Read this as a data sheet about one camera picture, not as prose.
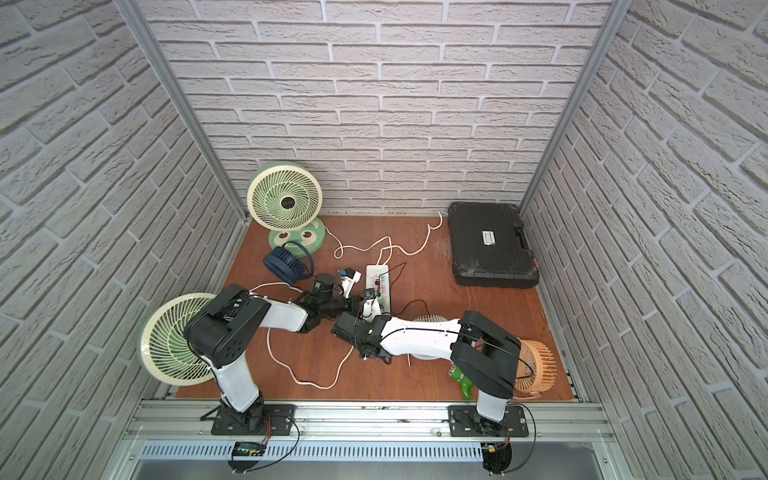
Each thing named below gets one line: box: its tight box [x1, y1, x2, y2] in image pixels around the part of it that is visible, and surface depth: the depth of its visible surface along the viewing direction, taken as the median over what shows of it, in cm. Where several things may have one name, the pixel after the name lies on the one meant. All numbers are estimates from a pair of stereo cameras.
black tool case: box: [448, 202, 540, 289], surface depth 102 cm
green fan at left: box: [137, 293, 217, 386], surface depth 72 cm
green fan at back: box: [247, 162, 327, 256], surface depth 94 cm
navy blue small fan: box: [264, 241, 314, 285], surface depth 94 cm
